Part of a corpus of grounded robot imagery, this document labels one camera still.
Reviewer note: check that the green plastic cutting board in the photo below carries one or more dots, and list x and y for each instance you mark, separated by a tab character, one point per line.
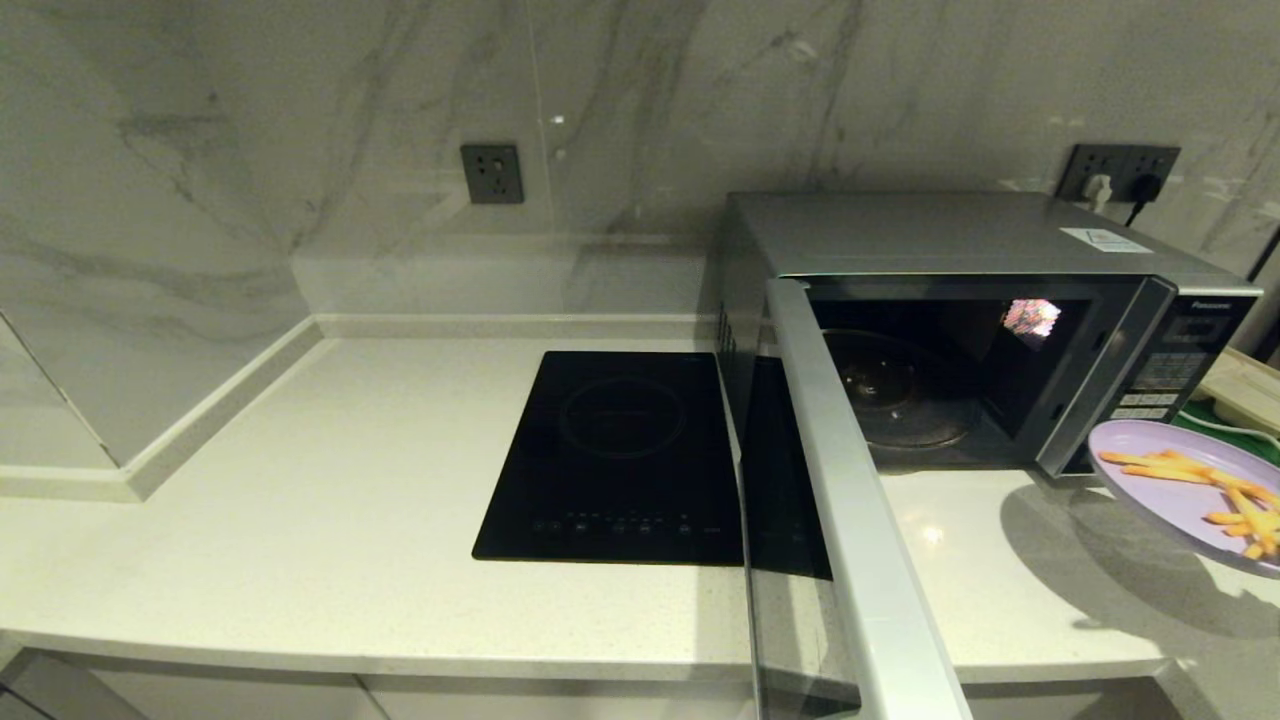
1255	440

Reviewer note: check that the purple oval plate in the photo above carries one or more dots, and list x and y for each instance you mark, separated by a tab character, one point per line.
1160	510

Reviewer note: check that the beige cabinet front panel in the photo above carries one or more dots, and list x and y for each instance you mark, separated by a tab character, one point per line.
1060	702

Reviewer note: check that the grey single wall socket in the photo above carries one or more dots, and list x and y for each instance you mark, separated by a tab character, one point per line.
492	175

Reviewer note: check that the black power plug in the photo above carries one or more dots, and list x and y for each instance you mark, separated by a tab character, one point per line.
1145	188

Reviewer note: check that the white power plug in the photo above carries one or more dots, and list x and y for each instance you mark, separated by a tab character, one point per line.
1097	190

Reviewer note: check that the black glass induction cooktop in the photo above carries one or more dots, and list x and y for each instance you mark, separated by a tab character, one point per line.
610	450

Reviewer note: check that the silver microwave oven body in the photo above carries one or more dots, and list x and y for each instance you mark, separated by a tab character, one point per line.
900	235

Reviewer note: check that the grey double wall socket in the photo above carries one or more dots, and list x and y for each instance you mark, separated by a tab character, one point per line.
1120	160

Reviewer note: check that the microwave door with dark glass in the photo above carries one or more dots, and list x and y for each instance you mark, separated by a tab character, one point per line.
850	500

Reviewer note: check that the beige plastic power strip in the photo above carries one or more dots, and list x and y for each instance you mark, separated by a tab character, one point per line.
1245	385

